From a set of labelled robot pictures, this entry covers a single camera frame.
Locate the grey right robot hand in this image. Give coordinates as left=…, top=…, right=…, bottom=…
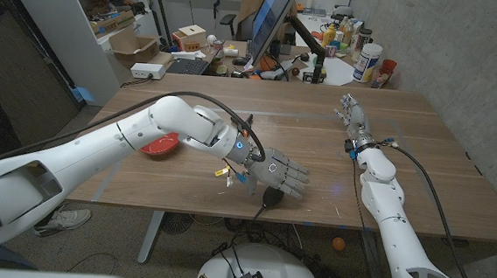
left=331, top=92, right=375, bottom=147

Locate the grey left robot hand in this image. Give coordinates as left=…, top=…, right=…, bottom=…
left=243, top=145, right=312, bottom=202

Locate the black rubber air blower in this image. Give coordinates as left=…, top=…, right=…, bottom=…
left=251, top=185, right=285, bottom=224

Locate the red bowl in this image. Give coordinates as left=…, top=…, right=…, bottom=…
left=138, top=129, right=180, bottom=157

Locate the white paper sheet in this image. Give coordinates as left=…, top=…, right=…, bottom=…
left=322, top=56, right=356, bottom=87

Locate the white wipes canister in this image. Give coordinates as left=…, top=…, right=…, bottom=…
left=352, top=41, right=384, bottom=85

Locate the clear jar black lid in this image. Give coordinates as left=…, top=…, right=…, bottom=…
left=351, top=26, right=374, bottom=64

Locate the yellow bottle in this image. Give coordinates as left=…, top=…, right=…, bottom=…
left=321, top=24, right=338, bottom=49

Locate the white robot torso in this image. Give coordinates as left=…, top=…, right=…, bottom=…
left=194, top=239, right=324, bottom=278

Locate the orange basketball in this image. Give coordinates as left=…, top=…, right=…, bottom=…
left=259, top=54, right=280, bottom=73

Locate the grey table leg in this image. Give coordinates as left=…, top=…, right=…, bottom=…
left=356, top=228, right=388, bottom=278
left=136, top=210, right=165, bottom=266

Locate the black computer monitor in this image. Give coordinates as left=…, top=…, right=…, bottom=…
left=248, top=0, right=295, bottom=69

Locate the black keyboard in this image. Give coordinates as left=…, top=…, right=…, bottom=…
left=164, top=56, right=211, bottom=78

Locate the tan jacket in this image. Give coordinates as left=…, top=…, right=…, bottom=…
left=236, top=0, right=298, bottom=45

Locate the black office chair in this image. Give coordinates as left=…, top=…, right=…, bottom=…
left=218, top=12, right=239, bottom=38

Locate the small lidded cardboard box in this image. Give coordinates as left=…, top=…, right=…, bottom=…
left=170, top=23, right=208, bottom=53

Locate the white power box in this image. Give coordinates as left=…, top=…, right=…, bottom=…
left=129, top=61, right=167, bottom=81

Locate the open cardboard box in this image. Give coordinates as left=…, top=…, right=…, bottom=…
left=106, top=24, right=164, bottom=71

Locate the blue plastic piece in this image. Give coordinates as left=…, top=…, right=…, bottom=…
left=71, top=86, right=96, bottom=104

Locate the white sneaker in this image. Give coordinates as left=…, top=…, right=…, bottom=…
left=31, top=204, right=94, bottom=242

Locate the labelled cardboard box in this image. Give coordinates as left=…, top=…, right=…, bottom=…
left=89, top=7, right=137, bottom=40

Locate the white shelf unit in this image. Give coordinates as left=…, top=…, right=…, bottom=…
left=11, top=0, right=163, bottom=110

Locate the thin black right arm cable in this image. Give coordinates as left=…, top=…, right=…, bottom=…
left=344, top=156, right=391, bottom=241

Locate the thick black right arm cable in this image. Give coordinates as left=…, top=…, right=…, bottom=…
left=369, top=138, right=484, bottom=278

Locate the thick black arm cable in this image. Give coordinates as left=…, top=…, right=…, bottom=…
left=369, top=138, right=484, bottom=278
left=0, top=77, right=271, bottom=191

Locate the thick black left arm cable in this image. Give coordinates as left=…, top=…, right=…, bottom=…
left=0, top=77, right=271, bottom=191

